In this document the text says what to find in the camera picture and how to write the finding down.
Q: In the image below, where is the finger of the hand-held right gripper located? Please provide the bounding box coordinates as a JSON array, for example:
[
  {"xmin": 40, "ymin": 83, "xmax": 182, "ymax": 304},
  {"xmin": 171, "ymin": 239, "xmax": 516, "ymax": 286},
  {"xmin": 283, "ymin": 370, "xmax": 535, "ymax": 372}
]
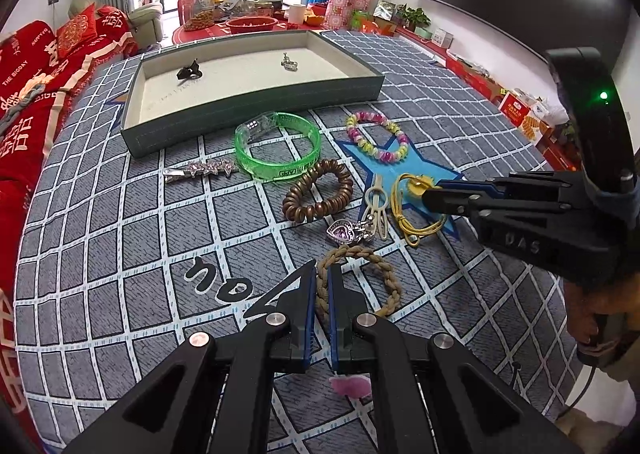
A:
[
  {"xmin": 420, "ymin": 187, "xmax": 576, "ymax": 226},
  {"xmin": 435, "ymin": 171, "xmax": 585, "ymax": 201}
]

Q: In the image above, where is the red round table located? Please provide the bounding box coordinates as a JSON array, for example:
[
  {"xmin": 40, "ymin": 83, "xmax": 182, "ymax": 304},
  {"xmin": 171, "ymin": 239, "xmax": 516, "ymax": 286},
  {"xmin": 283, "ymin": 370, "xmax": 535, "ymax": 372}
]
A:
[{"xmin": 172, "ymin": 17, "xmax": 331, "ymax": 46}]

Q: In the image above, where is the grey braided cloth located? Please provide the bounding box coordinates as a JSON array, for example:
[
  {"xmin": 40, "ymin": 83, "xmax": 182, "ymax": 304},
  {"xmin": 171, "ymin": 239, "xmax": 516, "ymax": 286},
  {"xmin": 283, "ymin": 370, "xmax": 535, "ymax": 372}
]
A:
[{"xmin": 0, "ymin": 82, "xmax": 56, "ymax": 135}]

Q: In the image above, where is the yellow cord bracelet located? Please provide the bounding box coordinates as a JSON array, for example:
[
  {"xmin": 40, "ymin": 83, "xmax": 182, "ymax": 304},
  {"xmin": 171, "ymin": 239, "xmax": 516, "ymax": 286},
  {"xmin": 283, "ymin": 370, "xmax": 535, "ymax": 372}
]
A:
[{"xmin": 391, "ymin": 173, "xmax": 448, "ymax": 247}]

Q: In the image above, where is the beige hair clip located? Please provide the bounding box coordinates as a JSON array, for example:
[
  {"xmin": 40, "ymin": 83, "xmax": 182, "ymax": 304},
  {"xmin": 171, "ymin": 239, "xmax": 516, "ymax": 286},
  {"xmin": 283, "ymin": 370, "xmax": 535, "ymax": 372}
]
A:
[{"xmin": 363, "ymin": 174, "xmax": 388, "ymax": 241}]

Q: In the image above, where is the purple heart pendant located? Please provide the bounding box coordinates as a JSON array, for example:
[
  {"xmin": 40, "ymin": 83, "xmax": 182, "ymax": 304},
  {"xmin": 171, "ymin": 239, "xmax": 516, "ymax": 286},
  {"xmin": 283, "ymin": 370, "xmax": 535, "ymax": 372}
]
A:
[{"xmin": 326, "ymin": 214, "xmax": 378, "ymax": 247}]

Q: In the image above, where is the grey cable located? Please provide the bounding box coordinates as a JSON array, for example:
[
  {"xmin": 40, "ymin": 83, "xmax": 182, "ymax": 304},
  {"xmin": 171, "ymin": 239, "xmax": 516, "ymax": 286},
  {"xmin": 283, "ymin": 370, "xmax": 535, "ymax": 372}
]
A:
[{"xmin": 555, "ymin": 364, "xmax": 596, "ymax": 420}]

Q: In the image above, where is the red television bench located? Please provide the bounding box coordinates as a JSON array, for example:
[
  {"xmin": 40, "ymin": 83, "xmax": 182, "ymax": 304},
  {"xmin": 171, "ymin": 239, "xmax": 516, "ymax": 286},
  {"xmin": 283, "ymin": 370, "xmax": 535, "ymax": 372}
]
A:
[{"xmin": 395, "ymin": 27, "xmax": 581, "ymax": 170}]

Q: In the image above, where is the beige recliner chair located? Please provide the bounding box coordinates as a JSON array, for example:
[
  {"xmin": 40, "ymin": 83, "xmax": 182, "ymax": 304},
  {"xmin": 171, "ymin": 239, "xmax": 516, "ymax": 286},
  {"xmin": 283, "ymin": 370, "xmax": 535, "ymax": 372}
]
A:
[{"xmin": 130, "ymin": 0, "xmax": 165, "ymax": 42}]

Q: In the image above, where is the red patterned cushion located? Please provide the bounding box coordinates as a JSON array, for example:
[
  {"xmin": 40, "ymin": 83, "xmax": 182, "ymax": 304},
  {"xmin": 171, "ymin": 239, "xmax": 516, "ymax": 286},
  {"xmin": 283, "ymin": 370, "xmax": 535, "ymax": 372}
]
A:
[{"xmin": 55, "ymin": 4, "xmax": 101, "ymax": 60}]

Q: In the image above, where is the pastel beaded bracelet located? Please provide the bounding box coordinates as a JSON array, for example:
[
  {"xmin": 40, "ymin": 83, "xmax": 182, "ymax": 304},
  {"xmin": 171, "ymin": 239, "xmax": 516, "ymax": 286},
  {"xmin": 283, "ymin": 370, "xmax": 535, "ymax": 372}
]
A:
[{"xmin": 346, "ymin": 110, "xmax": 410, "ymax": 165}]

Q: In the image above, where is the clear plastic snack jar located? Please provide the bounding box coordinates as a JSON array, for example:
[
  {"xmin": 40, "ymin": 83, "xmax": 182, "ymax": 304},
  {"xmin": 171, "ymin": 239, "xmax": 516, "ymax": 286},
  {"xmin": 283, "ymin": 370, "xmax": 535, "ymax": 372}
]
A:
[{"xmin": 182, "ymin": 0, "xmax": 216, "ymax": 32}]

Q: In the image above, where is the small pink item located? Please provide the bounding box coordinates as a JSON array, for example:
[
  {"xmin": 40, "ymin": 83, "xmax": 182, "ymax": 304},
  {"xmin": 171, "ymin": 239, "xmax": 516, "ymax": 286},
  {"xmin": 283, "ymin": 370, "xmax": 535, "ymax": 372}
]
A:
[{"xmin": 330, "ymin": 374, "xmax": 373, "ymax": 400}]

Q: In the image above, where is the tan braided rope bracelet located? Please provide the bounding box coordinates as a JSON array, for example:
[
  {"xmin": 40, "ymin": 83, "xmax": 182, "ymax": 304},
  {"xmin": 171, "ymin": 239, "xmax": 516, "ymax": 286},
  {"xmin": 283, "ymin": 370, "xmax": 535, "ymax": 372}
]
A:
[{"xmin": 316, "ymin": 245, "xmax": 403, "ymax": 321}]

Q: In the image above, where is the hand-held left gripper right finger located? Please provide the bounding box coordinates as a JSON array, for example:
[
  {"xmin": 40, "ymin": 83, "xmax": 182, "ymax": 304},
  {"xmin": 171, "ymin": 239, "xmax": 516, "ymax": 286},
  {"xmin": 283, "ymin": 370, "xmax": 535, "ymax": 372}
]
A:
[{"xmin": 327, "ymin": 261, "xmax": 583, "ymax": 454}]

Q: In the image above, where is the red sofa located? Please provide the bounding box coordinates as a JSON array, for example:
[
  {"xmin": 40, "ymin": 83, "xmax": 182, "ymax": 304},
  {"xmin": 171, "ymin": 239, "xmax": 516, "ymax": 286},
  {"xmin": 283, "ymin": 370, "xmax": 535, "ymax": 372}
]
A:
[{"xmin": 0, "ymin": 4, "xmax": 138, "ymax": 454}]

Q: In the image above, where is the silver star hair clip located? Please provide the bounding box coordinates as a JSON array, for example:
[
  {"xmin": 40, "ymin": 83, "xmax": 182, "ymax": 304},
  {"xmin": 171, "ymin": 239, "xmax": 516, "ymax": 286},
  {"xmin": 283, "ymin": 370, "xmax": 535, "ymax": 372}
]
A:
[{"xmin": 163, "ymin": 158, "xmax": 238, "ymax": 182}]

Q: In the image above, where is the orange snack box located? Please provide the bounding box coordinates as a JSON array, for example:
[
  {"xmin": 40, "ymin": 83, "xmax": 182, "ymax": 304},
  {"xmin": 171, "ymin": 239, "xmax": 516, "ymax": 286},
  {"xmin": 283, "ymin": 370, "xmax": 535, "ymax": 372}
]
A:
[{"xmin": 497, "ymin": 89, "xmax": 547, "ymax": 141}]

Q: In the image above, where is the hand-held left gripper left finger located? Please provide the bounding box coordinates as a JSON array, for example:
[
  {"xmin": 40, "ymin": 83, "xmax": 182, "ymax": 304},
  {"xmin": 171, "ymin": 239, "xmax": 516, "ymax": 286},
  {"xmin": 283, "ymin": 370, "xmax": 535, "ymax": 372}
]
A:
[{"xmin": 65, "ymin": 259, "xmax": 318, "ymax": 454}]

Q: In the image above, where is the grey-green shallow tray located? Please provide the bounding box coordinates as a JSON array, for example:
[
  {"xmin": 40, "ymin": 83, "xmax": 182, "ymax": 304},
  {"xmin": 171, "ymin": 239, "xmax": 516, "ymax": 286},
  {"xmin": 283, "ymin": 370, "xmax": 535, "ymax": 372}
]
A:
[{"xmin": 120, "ymin": 29, "xmax": 386, "ymax": 158}]

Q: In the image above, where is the green translucent bracelet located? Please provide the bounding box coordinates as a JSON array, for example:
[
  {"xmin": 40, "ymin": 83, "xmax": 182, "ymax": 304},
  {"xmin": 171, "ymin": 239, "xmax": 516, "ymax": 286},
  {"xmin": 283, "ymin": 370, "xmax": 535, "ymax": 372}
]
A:
[{"xmin": 235, "ymin": 110, "xmax": 322, "ymax": 183}]

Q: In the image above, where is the person's right hand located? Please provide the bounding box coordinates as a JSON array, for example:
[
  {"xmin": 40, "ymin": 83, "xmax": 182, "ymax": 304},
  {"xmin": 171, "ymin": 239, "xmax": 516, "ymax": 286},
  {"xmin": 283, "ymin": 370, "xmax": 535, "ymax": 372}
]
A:
[{"xmin": 564, "ymin": 279, "xmax": 640, "ymax": 376}]

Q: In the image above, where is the green potted plant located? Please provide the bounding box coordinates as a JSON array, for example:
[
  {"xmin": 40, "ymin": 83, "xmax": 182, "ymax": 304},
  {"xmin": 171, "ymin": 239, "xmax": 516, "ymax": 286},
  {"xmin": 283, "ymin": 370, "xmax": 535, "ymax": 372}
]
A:
[{"xmin": 395, "ymin": 4, "xmax": 431, "ymax": 32}]

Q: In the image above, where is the brown spiral hair tie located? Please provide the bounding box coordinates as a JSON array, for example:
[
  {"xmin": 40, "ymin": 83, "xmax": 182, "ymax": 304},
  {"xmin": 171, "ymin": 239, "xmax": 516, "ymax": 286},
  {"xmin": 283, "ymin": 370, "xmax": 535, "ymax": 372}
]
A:
[{"xmin": 282, "ymin": 159, "xmax": 354, "ymax": 224}]

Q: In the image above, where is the red plastic bowl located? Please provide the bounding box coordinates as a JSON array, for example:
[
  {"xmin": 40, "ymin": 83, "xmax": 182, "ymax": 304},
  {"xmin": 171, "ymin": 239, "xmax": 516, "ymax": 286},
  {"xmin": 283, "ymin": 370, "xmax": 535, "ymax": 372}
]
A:
[{"xmin": 226, "ymin": 16, "xmax": 279, "ymax": 33}]

